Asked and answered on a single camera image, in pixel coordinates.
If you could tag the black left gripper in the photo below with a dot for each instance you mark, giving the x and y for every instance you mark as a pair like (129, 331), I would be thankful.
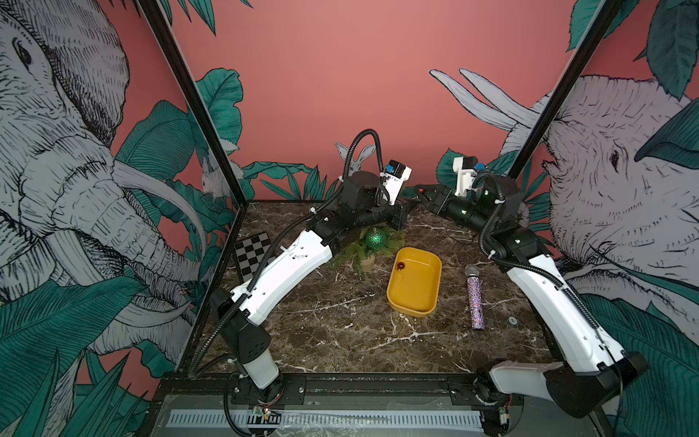
(399, 211)

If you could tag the white slotted cable duct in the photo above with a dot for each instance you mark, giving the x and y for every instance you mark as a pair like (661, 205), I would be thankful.
(440, 420)

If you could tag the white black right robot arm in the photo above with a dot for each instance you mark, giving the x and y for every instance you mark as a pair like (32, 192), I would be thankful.
(594, 367)

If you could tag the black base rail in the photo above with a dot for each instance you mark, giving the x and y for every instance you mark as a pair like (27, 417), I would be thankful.
(296, 388)

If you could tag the green glitter ball ornament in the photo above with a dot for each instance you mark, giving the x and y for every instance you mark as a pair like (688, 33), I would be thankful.
(376, 239)

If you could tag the purple glitter tube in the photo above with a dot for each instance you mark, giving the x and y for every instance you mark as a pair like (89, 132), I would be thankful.
(475, 297)

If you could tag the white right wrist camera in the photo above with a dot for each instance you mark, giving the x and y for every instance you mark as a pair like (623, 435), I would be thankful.
(466, 170)

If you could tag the small green christmas tree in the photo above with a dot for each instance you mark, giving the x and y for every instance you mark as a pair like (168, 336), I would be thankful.
(360, 259)

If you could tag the black corner frame post right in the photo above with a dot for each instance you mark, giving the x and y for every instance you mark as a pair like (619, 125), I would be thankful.
(591, 39)

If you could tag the yellow plastic tray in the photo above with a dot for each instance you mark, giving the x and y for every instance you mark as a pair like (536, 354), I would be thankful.
(414, 291)

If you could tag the black white checkerboard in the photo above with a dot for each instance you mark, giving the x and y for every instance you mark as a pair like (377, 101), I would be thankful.
(248, 253)

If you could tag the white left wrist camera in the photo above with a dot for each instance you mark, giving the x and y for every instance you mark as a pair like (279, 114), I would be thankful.
(394, 176)

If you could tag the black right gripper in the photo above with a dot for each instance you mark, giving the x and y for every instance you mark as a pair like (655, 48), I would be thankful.
(449, 204)

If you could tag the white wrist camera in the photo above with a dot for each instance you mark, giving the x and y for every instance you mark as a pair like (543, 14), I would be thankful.
(466, 170)
(394, 176)

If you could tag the black corner frame post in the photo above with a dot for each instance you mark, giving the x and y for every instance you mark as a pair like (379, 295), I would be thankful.
(154, 13)
(591, 39)

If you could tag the black corner frame post left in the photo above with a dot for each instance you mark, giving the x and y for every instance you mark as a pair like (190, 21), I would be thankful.
(154, 13)

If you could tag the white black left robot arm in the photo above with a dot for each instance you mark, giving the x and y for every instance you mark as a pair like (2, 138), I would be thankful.
(364, 199)

